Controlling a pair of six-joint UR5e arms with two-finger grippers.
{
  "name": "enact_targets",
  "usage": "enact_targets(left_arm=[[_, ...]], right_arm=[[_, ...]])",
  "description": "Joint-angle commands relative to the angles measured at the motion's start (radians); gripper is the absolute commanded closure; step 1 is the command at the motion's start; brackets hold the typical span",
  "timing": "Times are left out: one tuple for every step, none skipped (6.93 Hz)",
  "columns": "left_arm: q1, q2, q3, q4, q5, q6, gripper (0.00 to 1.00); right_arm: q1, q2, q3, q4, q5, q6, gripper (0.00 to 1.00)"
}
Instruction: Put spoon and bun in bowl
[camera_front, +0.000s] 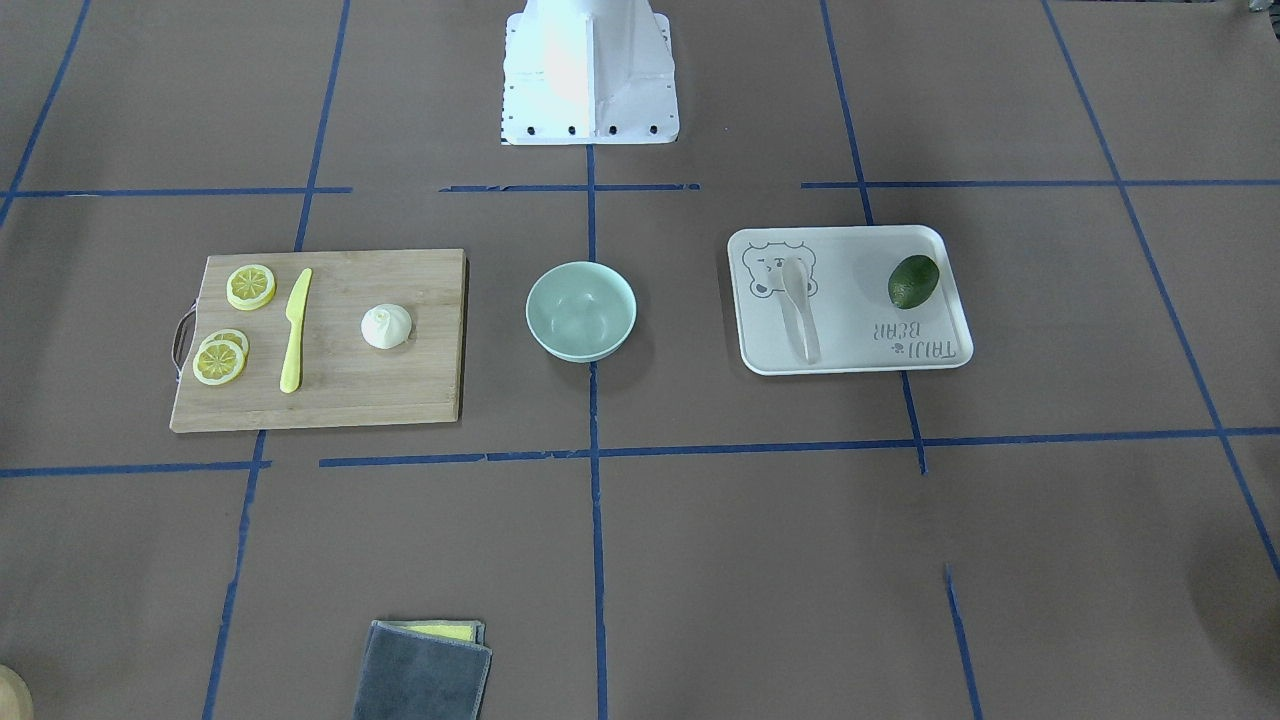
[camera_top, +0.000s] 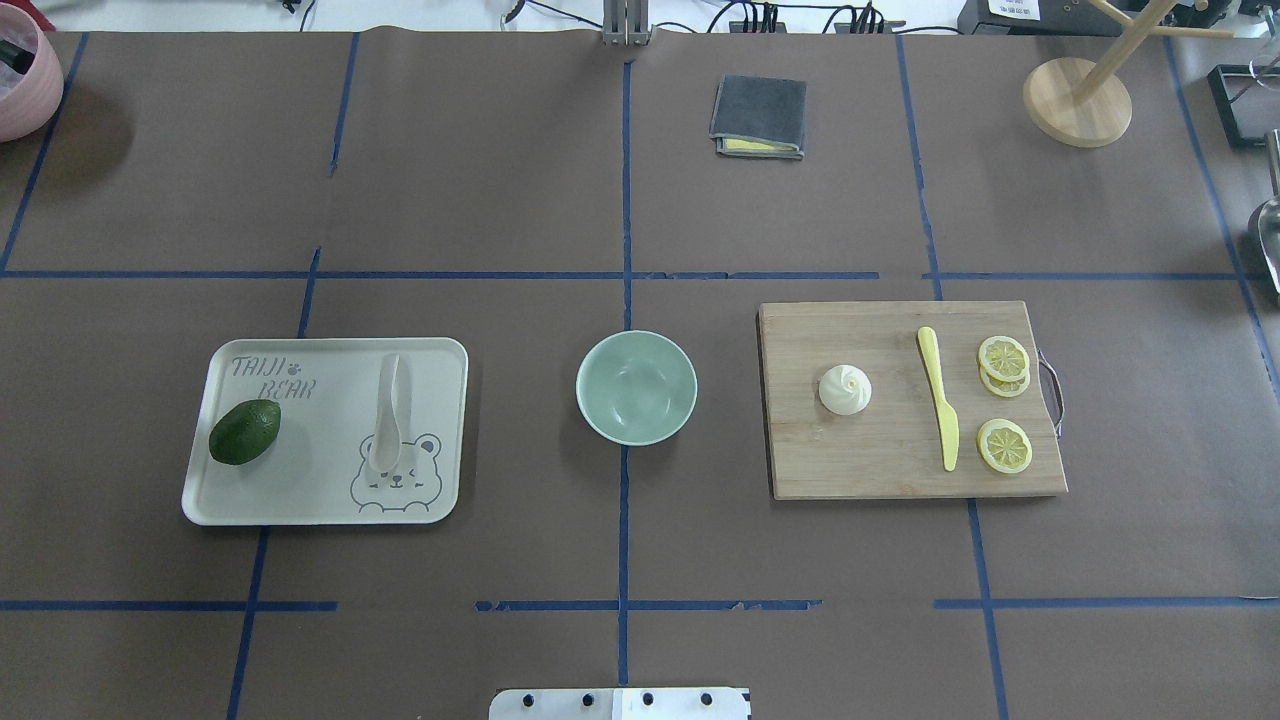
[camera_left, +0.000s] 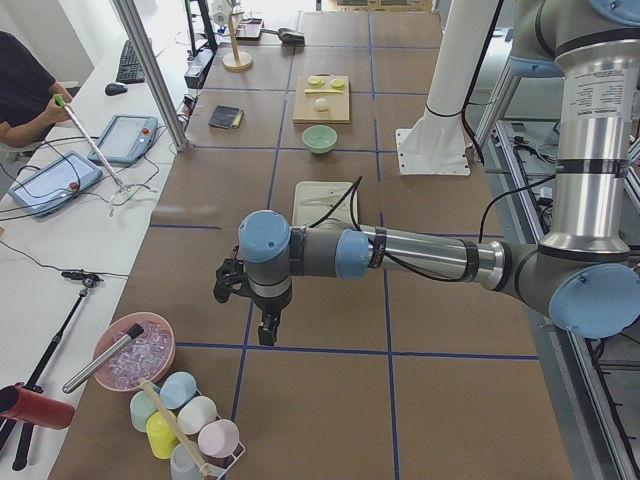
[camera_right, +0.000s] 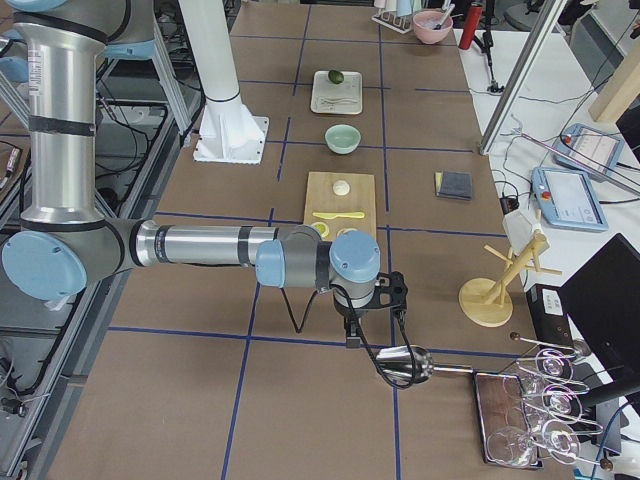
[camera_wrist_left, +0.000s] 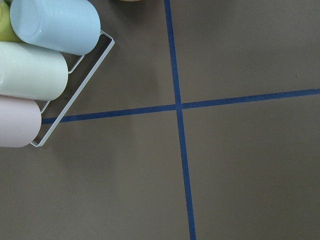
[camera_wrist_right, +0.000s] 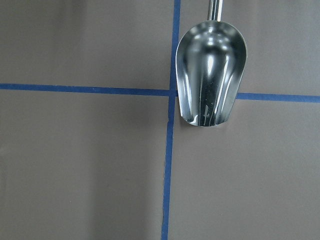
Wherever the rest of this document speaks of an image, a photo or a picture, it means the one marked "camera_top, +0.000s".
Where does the wooden mug tree stand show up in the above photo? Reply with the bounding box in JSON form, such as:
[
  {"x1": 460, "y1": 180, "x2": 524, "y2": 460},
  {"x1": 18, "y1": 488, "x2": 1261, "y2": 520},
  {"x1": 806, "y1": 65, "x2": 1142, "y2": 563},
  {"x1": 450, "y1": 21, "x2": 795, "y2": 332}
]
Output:
[{"x1": 1021, "y1": 1, "x2": 1234, "y2": 149}]

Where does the lower lemon slice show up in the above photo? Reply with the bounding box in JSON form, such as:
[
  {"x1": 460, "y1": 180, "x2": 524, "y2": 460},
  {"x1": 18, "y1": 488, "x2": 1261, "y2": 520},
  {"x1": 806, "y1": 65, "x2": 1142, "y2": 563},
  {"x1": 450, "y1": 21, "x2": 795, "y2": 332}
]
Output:
[{"x1": 975, "y1": 418, "x2": 1034, "y2": 474}]

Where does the lemon slice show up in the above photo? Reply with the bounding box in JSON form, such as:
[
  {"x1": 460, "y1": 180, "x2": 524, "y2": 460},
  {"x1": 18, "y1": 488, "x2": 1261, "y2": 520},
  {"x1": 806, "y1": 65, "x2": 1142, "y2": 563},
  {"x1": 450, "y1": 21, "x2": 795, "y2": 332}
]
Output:
[
  {"x1": 979, "y1": 372, "x2": 1030, "y2": 398},
  {"x1": 977, "y1": 334, "x2": 1030, "y2": 383},
  {"x1": 975, "y1": 418, "x2": 1034, "y2": 474}
]

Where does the white bear print tray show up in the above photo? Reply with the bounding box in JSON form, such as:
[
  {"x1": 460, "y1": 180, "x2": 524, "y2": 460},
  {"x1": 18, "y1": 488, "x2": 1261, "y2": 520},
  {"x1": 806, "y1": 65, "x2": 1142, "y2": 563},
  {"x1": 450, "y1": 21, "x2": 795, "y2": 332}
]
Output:
[{"x1": 182, "y1": 337, "x2": 468, "y2": 527}]

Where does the middle lemon slice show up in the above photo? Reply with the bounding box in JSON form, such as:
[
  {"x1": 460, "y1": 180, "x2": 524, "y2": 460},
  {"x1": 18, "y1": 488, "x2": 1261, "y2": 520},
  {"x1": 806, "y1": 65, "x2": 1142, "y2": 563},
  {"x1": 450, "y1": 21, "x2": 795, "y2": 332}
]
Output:
[{"x1": 979, "y1": 372, "x2": 1030, "y2": 398}]

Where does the yellow plastic knife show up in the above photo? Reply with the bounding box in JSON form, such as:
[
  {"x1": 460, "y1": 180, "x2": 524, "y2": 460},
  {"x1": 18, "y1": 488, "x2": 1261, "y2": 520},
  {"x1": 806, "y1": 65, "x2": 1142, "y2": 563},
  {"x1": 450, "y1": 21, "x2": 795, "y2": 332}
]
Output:
[{"x1": 916, "y1": 325, "x2": 960, "y2": 471}]

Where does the metal scoop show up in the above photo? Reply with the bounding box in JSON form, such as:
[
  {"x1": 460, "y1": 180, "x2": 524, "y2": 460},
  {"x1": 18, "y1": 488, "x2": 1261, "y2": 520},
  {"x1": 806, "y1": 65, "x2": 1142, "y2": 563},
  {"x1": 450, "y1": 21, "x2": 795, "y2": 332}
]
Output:
[{"x1": 1251, "y1": 129, "x2": 1279, "y2": 297}]

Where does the upper lemon slice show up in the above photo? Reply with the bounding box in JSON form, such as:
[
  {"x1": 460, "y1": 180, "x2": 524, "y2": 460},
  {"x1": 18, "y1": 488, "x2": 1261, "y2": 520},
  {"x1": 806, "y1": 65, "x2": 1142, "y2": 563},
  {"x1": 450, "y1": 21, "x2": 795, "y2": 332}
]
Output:
[{"x1": 977, "y1": 334, "x2": 1030, "y2": 383}]

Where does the pink bowl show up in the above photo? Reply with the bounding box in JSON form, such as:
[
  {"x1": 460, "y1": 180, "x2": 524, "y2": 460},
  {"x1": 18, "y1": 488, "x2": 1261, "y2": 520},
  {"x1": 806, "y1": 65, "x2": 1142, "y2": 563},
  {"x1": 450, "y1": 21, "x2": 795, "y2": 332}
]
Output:
[{"x1": 1, "y1": 3, "x2": 64, "y2": 143}]

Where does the white ceramic spoon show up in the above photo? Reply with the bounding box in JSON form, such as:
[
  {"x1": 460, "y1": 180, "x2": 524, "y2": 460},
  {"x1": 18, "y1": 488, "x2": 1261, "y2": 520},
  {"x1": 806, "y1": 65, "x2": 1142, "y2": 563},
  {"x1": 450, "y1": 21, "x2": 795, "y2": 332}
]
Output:
[{"x1": 369, "y1": 354, "x2": 402, "y2": 473}]

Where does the folded grey cloth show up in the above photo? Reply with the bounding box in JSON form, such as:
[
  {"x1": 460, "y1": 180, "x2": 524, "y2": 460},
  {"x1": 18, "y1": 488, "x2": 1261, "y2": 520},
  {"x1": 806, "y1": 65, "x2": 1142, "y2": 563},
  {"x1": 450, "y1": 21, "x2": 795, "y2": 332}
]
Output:
[{"x1": 709, "y1": 74, "x2": 808, "y2": 160}]

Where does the white steamed bun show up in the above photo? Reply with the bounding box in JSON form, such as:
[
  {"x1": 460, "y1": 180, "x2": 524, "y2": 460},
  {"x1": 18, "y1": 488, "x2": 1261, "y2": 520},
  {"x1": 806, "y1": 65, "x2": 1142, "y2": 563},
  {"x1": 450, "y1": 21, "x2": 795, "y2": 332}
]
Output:
[{"x1": 817, "y1": 364, "x2": 873, "y2": 416}]

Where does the green avocado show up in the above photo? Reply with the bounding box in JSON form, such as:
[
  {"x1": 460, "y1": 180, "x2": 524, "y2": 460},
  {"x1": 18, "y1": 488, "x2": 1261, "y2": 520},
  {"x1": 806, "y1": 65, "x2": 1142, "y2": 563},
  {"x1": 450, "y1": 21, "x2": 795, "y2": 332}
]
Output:
[{"x1": 207, "y1": 398, "x2": 282, "y2": 466}]

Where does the light green bowl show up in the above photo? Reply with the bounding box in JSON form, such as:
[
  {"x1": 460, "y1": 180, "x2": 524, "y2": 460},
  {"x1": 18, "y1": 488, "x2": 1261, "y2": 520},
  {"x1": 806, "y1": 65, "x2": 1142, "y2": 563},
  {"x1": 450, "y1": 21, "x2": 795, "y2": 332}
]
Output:
[{"x1": 575, "y1": 331, "x2": 699, "y2": 447}]

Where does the wooden cutting board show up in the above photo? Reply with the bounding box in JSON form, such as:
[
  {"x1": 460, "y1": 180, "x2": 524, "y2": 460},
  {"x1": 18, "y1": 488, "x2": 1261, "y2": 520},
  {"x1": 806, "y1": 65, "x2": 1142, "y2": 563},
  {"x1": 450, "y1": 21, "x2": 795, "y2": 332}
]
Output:
[{"x1": 759, "y1": 301, "x2": 1068, "y2": 500}]

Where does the black tray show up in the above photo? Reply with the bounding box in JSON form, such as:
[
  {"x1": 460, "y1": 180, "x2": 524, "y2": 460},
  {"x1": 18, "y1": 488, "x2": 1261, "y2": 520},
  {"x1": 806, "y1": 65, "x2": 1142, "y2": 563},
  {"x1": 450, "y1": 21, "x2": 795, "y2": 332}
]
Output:
[{"x1": 1207, "y1": 61, "x2": 1279, "y2": 149}]

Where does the white mounting plate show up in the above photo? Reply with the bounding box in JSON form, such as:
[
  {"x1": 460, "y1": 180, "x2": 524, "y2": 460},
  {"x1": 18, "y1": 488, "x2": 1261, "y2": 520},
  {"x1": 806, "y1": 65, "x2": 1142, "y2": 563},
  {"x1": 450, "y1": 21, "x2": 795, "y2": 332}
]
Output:
[{"x1": 488, "y1": 685, "x2": 753, "y2": 719}]

